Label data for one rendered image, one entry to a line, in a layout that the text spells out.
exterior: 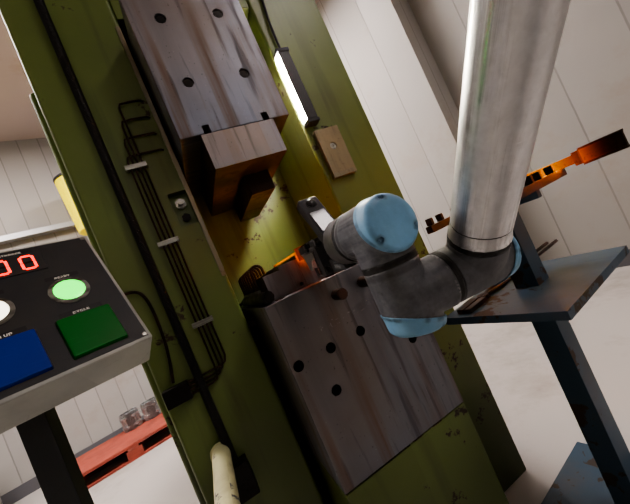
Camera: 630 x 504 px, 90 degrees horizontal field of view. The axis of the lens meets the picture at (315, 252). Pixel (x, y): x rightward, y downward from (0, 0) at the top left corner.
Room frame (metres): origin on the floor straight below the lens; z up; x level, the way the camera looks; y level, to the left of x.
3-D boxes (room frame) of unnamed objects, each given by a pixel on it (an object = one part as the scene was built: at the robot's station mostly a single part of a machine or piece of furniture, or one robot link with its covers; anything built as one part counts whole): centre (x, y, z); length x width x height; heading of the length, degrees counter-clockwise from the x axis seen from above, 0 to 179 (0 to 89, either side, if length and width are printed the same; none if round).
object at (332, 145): (1.05, -0.19, 1.27); 0.09 x 0.02 x 0.17; 112
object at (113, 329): (0.51, 0.38, 1.01); 0.07 x 0.05 x 0.07; 137
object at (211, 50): (1.02, 0.09, 1.56); 0.42 x 0.39 x 0.40; 22
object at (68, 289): (0.54, 0.41, 1.09); 0.05 x 0.03 x 0.04; 112
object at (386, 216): (0.50, -0.10, 0.97); 0.12 x 0.09 x 0.10; 22
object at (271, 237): (1.32, 0.20, 1.37); 0.41 x 0.10 x 0.91; 112
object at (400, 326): (0.50, -0.11, 0.86); 0.12 x 0.09 x 0.12; 101
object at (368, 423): (1.03, 0.08, 0.69); 0.56 x 0.38 x 0.45; 22
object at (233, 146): (1.00, 0.13, 1.32); 0.42 x 0.20 x 0.10; 22
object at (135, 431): (3.14, 2.37, 0.16); 1.15 x 0.78 x 0.31; 125
